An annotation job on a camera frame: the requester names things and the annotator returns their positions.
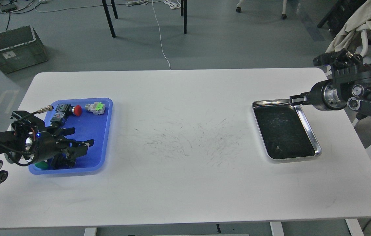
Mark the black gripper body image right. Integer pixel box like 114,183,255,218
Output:
309,82,340,111

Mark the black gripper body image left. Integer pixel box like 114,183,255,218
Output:
25,131,74,163

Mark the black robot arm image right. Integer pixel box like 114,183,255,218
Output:
290,49,371,120

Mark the blue plastic tray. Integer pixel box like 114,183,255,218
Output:
28,97,113,175

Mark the silver metal tray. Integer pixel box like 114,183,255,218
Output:
252,99,323,162

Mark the beige cloth on chair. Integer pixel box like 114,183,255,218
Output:
326,0,371,53

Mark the grey plastic crate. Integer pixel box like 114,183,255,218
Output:
0,26,49,74

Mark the black table leg left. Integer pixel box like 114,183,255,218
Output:
101,0,118,38

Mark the black table leg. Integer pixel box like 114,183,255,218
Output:
101,0,118,38
180,0,187,34

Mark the black table leg right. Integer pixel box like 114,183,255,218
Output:
180,0,187,34

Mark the yellow push button switch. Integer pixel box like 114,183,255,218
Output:
50,112,67,127

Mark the green push button switch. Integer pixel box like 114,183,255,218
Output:
34,161,50,170

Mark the red push button switch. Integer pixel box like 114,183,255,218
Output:
55,104,83,117

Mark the green grey connector switch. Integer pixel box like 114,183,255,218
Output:
85,102,106,115

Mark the white floor cable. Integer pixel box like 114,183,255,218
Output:
35,0,182,70

